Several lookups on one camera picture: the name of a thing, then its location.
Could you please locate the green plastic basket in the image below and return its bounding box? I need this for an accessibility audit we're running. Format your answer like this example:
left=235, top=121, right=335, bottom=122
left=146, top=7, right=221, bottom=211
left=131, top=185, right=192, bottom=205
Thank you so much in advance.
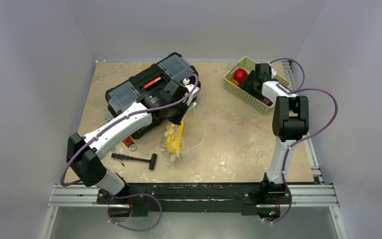
left=223, top=56, right=291, bottom=114

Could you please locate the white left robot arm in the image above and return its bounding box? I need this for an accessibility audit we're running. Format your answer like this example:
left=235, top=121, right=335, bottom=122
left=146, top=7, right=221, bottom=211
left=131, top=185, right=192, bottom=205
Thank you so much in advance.
left=66, top=81, right=200, bottom=204

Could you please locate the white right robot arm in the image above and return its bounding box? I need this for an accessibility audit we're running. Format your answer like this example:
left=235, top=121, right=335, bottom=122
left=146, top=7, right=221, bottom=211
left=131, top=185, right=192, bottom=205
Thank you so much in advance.
left=244, top=63, right=309, bottom=203

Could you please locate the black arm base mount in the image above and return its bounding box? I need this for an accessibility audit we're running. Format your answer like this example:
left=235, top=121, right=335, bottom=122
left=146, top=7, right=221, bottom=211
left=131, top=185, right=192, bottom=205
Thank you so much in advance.
left=96, top=180, right=292, bottom=219

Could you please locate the red toy apple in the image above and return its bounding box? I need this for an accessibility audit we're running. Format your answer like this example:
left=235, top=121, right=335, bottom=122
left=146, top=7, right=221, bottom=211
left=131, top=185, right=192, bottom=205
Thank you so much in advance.
left=233, top=68, right=248, bottom=84

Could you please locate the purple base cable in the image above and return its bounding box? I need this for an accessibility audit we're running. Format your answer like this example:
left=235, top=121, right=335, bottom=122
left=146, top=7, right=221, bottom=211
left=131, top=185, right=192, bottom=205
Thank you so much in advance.
left=107, top=193, right=163, bottom=232

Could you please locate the red adjustable wrench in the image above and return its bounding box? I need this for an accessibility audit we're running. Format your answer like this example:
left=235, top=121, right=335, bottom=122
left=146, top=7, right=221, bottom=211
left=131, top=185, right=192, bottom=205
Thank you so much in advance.
left=122, top=137, right=137, bottom=151

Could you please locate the clear zip top bag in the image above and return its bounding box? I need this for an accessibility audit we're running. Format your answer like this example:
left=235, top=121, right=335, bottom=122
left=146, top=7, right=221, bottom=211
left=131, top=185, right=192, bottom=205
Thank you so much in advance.
left=161, top=103, right=204, bottom=168

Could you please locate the black rubber mallet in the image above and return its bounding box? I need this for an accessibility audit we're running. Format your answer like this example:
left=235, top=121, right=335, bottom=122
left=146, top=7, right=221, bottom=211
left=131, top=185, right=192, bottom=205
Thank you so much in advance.
left=118, top=153, right=158, bottom=170

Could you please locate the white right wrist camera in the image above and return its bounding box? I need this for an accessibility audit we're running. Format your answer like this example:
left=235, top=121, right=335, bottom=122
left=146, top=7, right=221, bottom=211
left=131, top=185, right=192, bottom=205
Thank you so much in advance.
left=266, top=65, right=277, bottom=81

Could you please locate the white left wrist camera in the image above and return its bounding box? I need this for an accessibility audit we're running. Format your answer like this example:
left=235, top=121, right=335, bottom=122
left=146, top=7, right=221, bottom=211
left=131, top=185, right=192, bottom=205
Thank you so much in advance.
left=182, top=79, right=200, bottom=106

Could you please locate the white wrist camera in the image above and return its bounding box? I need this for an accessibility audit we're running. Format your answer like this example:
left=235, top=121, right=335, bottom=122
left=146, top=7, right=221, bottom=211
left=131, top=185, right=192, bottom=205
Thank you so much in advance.
left=182, top=79, right=200, bottom=106
left=266, top=65, right=277, bottom=81

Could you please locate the yellow toy banana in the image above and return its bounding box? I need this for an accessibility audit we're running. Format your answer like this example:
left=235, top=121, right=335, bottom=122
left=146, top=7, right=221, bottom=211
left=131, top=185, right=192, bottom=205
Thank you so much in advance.
left=164, top=121, right=184, bottom=160

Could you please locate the dark red toy fruit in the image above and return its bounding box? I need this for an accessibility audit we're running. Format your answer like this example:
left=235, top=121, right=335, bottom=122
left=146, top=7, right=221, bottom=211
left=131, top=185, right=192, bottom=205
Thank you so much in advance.
left=262, top=98, right=273, bottom=107

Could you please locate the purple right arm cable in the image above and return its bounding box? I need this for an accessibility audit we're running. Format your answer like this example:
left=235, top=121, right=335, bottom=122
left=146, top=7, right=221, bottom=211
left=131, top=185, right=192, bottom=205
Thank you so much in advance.
left=263, top=58, right=339, bottom=225

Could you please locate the black plastic toolbox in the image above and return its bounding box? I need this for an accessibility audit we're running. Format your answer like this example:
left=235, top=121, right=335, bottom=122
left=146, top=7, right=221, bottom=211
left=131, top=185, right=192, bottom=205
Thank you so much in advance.
left=105, top=52, right=201, bottom=139

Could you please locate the orange toy fruit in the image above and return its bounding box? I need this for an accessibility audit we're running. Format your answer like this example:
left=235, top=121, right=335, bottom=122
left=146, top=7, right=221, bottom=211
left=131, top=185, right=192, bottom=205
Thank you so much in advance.
left=230, top=79, right=240, bottom=87

